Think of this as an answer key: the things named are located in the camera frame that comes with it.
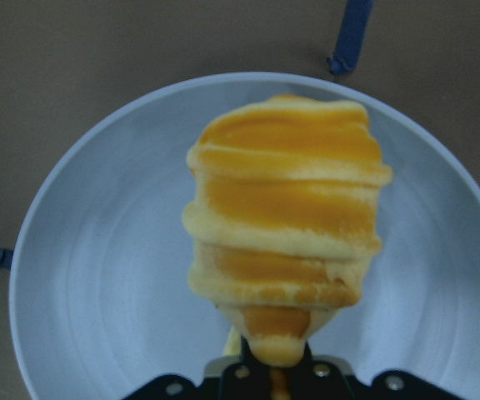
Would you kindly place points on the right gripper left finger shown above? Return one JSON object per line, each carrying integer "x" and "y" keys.
{"x": 171, "y": 386}

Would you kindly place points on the blue plate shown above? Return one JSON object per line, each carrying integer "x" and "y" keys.
{"x": 99, "y": 301}

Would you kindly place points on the striped bread roll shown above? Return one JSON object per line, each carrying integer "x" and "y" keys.
{"x": 283, "y": 221}

